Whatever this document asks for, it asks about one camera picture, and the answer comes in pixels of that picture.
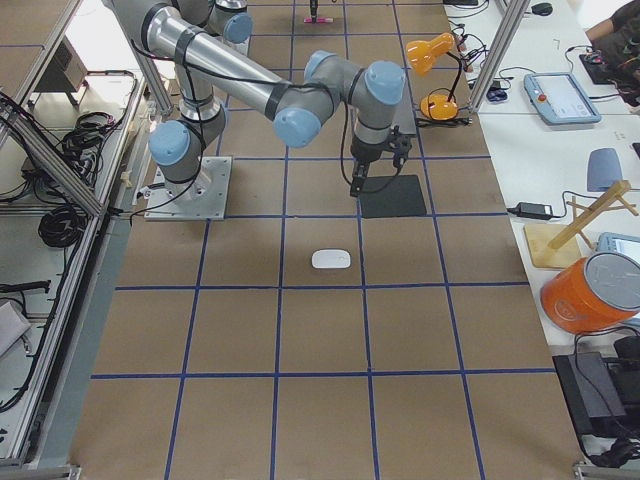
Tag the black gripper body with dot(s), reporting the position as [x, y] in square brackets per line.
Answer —
[362, 152]

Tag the pink pen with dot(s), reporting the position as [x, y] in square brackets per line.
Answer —
[318, 20]

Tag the white computer mouse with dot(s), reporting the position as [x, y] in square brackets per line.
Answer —
[328, 259]

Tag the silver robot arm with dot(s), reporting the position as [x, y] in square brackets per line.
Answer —
[199, 38]

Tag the black mousepad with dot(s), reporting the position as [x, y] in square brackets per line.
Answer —
[392, 196]

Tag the grey mouse pad rest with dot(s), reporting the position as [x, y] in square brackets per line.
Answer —
[603, 169]

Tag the orange desk lamp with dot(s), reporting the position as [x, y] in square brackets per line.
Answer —
[438, 103]

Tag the black power adapter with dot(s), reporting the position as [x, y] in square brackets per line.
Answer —
[529, 210]

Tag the blue teach pendant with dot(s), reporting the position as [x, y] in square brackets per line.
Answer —
[626, 245]
[559, 99]

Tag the wooden stand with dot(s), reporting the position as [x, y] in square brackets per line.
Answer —
[556, 246]

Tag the orange bucket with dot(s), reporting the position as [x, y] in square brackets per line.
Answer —
[594, 293]

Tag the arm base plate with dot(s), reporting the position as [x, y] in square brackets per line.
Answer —
[206, 199]

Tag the aluminium frame post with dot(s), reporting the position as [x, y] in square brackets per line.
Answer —
[500, 23]

